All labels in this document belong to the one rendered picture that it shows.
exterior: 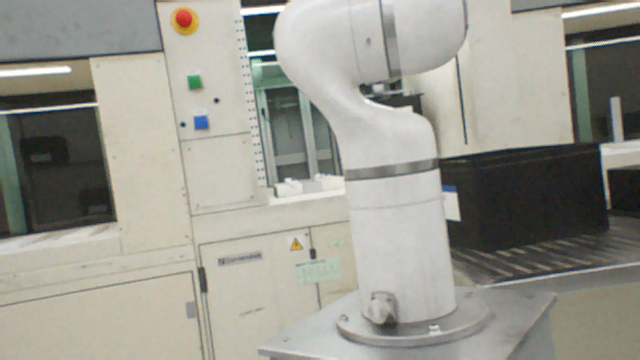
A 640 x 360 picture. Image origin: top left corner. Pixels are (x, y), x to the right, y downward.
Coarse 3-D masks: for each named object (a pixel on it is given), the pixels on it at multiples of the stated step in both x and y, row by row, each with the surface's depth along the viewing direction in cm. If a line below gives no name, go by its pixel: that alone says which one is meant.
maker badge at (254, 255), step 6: (246, 252) 131; (252, 252) 131; (258, 252) 131; (216, 258) 130; (222, 258) 130; (228, 258) 130; (234, 258) 131; (240, 258) 131; (246, 258) 131; (252, 258) 131; (258, 258) 132; (222, 264) 130; (228, 264) 130
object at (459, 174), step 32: (448, 160) 122; (480, 160) 93; (512, 160) 95; (544, 160) 97; (576, 160) 99; (448, 192) 103; (480, 192) 94; (512, 192) 95; (544, 192) 97; (576, 192) 99; (448, 224) 105; (480, 224) 94; (512, 224) 95; (544, 224) 97; (576, 224) 99; (608, 224) 101
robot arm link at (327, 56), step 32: (320, 0) 60; (352, 0) 59; (288, 32) 61; (320, 32) 59; (352, 32) 59; (288, 64) 61; (320, 64) 60; (352, 64) 61; (384, 64) 60; (320, 96) 60; (352, 96) 61; (352, 128) 60; (384, 128) 59; (416, 128) 60; (352, 160) 61; (384, 160) 59; (416, 160) 59
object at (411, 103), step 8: (376, 88) 163; (368, 96) 164; (400, 96) 156; (408, 96) 156; (416, 96) 156; (384, 104) 155; (392, 104) 156; (400, 104) 156; (408, 104) 156; (416, 104) 156; (416, 112) 157
